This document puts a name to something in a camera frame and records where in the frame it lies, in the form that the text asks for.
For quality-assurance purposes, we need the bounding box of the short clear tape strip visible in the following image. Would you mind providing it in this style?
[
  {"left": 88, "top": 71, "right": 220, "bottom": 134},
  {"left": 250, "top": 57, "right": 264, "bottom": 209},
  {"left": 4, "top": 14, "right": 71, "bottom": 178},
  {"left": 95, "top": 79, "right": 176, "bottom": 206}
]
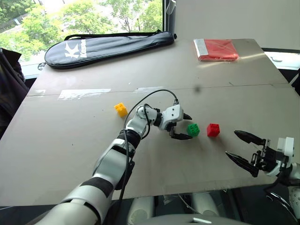
[{"left": 134, "top": 86, "right": 165, "bottom": 93}]

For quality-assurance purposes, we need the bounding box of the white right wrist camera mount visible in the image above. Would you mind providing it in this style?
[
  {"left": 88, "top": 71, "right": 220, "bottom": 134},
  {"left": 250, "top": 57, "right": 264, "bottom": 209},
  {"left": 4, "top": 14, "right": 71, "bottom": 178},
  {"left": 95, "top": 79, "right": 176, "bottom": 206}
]
[{"left": 267, "top": 136, "right": 295, "bottom": 178}]

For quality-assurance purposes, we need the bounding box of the white rounded robot leg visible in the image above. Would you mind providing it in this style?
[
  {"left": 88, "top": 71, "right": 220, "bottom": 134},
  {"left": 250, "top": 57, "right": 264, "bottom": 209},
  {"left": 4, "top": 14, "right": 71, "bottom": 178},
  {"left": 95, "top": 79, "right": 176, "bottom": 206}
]
[
  {"left": 128, "top": 196, "right": 156, "bottom": 225},
  {"left": 190, "top": 192, "right": 220, "bottom": 217}
]

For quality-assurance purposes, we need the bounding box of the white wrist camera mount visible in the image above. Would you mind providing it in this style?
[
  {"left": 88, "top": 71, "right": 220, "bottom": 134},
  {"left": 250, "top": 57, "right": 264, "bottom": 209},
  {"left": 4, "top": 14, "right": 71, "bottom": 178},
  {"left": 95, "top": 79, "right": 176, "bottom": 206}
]
[
  {"left": 267, "top": 136, "right": 295, "bottom": 178},
  {"left": 158, "top": 104, "right": 185, "bottom": 132}
]

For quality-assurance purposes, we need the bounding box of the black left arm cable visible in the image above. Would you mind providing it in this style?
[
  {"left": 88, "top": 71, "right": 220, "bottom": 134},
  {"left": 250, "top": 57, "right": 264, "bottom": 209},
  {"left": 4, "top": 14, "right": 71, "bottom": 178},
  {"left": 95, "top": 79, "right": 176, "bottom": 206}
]
[{"left": 116, "top": 89, "right": 180, "bottom": 225}]

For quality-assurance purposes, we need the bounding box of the grey robot torso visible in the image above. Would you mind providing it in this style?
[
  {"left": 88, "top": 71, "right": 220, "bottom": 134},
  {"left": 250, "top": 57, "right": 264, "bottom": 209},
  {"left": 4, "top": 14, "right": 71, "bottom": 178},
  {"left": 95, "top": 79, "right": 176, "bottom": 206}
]
[{"left": 140, "top": 214, "right": 255, "bottom": 225}]

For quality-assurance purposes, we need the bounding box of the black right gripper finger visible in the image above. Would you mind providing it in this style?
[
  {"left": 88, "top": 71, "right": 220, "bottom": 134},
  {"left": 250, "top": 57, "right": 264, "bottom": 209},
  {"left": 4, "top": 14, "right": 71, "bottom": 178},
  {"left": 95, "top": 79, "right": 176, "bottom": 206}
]
[
  {"left": 225, "top": 151, "right": 260, "bottom": 178},
  {"left": 233, "top": 130, "right": 267, "bottom": 146}
]

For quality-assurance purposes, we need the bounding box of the yellow building block cube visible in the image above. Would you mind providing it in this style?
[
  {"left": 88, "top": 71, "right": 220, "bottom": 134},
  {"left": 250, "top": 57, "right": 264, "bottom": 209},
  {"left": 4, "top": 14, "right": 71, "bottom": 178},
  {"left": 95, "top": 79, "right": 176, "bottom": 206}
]
[{"left": 113, "top": 102, "right": 128, "bottom": 118}]

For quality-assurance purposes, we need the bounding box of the red building block cube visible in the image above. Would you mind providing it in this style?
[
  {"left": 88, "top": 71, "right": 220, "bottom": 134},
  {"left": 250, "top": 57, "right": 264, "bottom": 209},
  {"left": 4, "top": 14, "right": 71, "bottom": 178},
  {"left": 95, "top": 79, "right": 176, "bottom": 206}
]
[{"left": 206, "top": 123, "right": 221, "bottom": 137}]

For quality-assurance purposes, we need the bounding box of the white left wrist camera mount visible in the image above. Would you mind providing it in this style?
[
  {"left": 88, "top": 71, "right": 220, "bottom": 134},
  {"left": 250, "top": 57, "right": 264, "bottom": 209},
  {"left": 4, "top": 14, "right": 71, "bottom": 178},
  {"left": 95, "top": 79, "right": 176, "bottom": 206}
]
[{"left": 158, "top": 104, "right": 185, "bottom": 132}]

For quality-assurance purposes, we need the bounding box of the grey blind pull cord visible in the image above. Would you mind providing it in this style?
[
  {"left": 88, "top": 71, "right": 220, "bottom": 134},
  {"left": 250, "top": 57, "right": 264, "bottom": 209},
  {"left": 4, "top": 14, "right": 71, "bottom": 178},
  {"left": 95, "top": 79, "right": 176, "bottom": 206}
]
[{"left": 165, "top": 0, "right": 177, "bottom": 34}]

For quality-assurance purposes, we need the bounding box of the dark garment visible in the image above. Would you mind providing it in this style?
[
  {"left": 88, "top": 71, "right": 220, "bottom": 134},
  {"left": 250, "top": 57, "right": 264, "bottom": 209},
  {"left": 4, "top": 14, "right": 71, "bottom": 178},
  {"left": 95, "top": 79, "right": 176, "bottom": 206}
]
[{"left": 0, "top": 47, "right": 30, "bottom": 139}]

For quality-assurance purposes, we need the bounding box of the wide clear tape strip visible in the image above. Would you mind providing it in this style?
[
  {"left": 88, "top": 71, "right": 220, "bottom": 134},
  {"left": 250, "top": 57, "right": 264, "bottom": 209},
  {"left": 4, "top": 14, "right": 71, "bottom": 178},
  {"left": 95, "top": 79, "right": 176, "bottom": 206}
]
[{"left": 58, "top": 88, "right": 112, "bottom": 101}]

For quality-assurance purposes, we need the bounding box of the green building block cube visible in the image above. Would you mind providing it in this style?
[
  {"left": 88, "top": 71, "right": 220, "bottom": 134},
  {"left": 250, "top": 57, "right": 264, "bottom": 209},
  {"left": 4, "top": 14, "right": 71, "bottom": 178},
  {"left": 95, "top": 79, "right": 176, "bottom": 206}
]
[{"left": 186, "top": 123, "right": 201, "bottom": 137}]

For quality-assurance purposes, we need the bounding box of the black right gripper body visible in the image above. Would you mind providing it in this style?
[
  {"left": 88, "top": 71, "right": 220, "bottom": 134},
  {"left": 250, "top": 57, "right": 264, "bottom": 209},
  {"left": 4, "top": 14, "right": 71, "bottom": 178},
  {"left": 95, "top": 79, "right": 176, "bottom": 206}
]
[{"left": 249, "top": 138, "right": 291, "bottom": 173}]

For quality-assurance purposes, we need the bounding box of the black racket bag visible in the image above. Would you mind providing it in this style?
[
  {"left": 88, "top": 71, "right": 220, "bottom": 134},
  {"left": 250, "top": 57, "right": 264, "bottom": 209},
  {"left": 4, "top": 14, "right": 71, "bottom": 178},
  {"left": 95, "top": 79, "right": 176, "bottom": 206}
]
[{"left": 44, "top": 30, "right": 178, "bottom": 70}]

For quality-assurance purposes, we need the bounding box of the red packet in clear wrap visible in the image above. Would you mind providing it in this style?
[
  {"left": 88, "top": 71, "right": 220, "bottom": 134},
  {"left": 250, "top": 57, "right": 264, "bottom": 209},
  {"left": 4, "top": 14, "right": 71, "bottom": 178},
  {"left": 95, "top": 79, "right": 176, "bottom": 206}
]
[{"left": 193, "top": 38, "right": 240, "bottom": 62}]

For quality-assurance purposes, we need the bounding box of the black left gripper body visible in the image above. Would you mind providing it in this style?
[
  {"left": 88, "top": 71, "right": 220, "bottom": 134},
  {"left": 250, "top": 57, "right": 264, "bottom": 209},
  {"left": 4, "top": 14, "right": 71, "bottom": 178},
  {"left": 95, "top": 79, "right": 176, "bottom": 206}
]
[{"left": 167, "top": 121, "right": 179, "bottom": 139}]

